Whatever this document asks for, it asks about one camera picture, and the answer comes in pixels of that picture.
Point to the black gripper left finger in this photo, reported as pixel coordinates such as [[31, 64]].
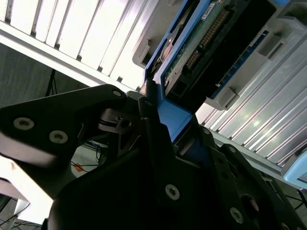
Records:
[[48, 112]]

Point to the hard disk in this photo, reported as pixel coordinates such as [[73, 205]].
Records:
[[177, 119]]

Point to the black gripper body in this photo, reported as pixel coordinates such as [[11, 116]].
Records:
[[120, 203]]

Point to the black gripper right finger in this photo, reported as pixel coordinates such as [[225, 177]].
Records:
[[223, 167]]

